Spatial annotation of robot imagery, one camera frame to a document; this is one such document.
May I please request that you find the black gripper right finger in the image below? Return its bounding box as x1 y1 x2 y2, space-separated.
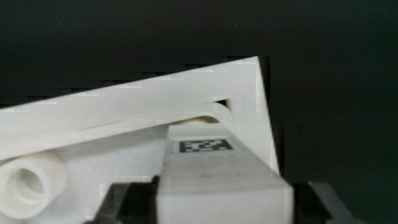
294 182 368 224

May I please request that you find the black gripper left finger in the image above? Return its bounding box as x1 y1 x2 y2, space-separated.
88 176 160 224

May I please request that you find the white desk leg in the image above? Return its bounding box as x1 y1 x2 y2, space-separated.
157 123 294 224

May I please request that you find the white desk tabletop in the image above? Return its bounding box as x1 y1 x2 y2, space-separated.
0 57 279 224

